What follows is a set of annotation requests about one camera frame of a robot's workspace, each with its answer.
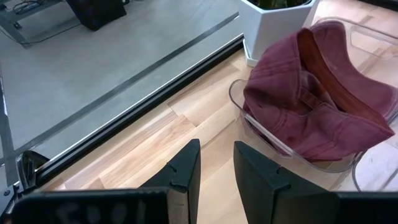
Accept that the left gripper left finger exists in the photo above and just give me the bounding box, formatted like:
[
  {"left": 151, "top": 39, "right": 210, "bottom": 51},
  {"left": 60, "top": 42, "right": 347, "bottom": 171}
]
[{"left": 9, "top": 139, "right": 201, "bottom": 224}]

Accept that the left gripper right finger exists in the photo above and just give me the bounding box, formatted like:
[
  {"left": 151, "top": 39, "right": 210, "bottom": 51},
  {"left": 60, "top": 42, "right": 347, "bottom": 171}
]
[{"left": 233, "top": 141, "right": 398, "bottom": 224}]

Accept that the maroon cap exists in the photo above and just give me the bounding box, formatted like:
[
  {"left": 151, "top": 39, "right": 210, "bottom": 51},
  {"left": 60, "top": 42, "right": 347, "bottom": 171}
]
[{"left": 242, "top": 21, "right": 398, "bottom": 162}]

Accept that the white plant pot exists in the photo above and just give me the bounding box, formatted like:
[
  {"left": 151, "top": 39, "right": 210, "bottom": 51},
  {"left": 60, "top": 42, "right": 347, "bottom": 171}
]
[{"left": 238, "top": 0, "right": 320, "bottom": 68}]

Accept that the black box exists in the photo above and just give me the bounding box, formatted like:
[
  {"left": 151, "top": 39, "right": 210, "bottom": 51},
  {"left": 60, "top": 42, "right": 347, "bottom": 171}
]
[{"left": 65, "top": 0, "right": 127, "bottom": 32}]

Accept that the black table edge rail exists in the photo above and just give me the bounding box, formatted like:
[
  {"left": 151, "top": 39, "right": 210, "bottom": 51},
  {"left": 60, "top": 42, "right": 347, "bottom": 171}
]
[{"left": 34, "top": 33, "right": 245, "bottom": 187}]

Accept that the black rail end cap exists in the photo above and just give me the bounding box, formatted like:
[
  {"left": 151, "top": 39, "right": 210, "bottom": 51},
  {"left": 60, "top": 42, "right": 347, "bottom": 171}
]
[{"left": 15, "top": 150, "right": 50, "bottom": 191}]

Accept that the black corner bracket plate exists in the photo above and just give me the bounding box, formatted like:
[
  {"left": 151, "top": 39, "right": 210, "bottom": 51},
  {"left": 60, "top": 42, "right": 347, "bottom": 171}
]
[{"left": 0, "top": 182, "right": 22, "bottom": 215}]

